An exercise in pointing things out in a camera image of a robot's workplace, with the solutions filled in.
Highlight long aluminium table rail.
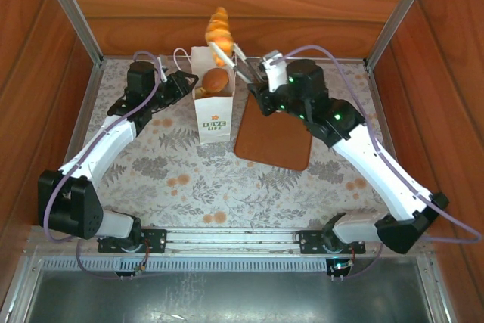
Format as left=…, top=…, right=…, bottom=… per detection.
left=101, top=54, right=368, bottom=63

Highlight grey slotted cable duct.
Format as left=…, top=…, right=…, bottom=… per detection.
left=39, top=256, right=420, bottom=274

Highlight shiny metal sheet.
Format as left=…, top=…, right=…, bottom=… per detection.
left=22, top=268, right=436, bottom=323

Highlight aluminium frame post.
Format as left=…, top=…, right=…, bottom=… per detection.
left=365, top=0, right=442, bottom=69
left=36, top=0, right=105, bottom=67

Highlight metal tongs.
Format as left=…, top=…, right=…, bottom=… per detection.
left=208, top=41, right=265, bottom=85

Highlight white printed paper bag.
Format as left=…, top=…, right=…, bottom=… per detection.
left=172, top=45, right=238, bottom=146

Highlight aluminium side rail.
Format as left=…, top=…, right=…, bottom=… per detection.
left=365, top=65, right=419, bottom=228
left=43, top=64, right=107, bottom=225

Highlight fake orange croissant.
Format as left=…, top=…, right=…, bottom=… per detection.
left=203, top=5, right=235, bottom=67

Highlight fake round sugared bun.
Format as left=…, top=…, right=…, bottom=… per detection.
left=201, top=67, right=230, bottom=92

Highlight small circuit board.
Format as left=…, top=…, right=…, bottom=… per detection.
left=327, top=258, right=355, bottom=281
left=132, top=253, right=150, bottom=275

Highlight floral tablecloth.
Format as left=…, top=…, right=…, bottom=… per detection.
left=47, top=58, right=417, bottom=228

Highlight wide aluminium frame beam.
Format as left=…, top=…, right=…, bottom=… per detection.
left=24, top=224, right=434, bottom=260

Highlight brown serving board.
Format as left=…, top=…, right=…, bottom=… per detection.
left=234, top=92, right=314, bottom=172

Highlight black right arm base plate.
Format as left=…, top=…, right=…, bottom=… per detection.
left=296, top=228, right=367, bottom=255

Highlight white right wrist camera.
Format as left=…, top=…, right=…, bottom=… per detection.
left=258, top=49, right=289, bottom=93

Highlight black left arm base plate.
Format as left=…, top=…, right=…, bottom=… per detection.
left=97, top=227, right=167, bottom=254

